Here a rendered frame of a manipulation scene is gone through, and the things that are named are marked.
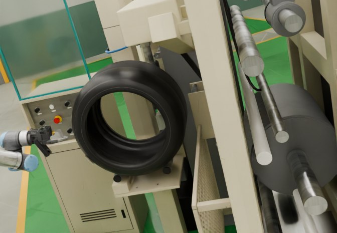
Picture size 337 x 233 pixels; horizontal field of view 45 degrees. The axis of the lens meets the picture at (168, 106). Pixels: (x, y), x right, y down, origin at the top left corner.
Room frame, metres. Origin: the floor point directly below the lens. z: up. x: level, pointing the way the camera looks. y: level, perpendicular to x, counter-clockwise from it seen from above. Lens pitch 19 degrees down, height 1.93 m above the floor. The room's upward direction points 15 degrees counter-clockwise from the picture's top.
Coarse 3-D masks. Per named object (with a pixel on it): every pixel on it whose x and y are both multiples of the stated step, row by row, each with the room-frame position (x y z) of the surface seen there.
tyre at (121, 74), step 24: (120, 72) 1.94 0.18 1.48; (144, 72) 1.95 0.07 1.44; (96, 96) 1.93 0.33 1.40; (144, 96) 1.88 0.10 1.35; (168, 96) 1.89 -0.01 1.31; (72, 120) 2.00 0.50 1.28; (96, 120) 2.23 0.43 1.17; (168, 120) 1.87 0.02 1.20; (96, 144) 2.14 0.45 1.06; (120, 144) 2.21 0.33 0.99; (144, 144) 2.19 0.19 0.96; (168, 144) 1.87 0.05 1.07; (120, 168) 1.93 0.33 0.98; (144, 168) 1.90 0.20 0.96
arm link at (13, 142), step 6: (6, 132) 2.17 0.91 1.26; (12, 132) 2.15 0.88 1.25; (18, 132) 2.14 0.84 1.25; (0, 138) 2.14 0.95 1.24; (6, 138) 2.13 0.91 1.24; (12, 138) 2.12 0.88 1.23; (18, 138) 2.11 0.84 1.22; (0, 144) 2.13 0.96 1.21; (6, 144) 2.12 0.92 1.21; (12, 144) 2.12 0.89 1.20; (18, 144) 2.12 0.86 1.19
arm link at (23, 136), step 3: (21, 132) 2.14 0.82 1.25; (24, 132) 2.13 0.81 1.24; (27, 132) 2.13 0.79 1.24; (21, 135) 2.12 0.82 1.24; (24, 135) 2.12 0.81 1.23; (27, 135) 2.12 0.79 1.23; (21, 138) 2.11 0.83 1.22; (24, 138) 2.11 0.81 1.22; (27, 138) 2.11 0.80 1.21; (21, 141) 2.11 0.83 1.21; (24, 141) 2.10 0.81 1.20; (27, 141) 2.11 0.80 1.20; (21, 144) 2.11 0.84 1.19; (24, 144) 2.11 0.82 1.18; (27, 144) 2.11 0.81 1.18; (30, 144) 2.13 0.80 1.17
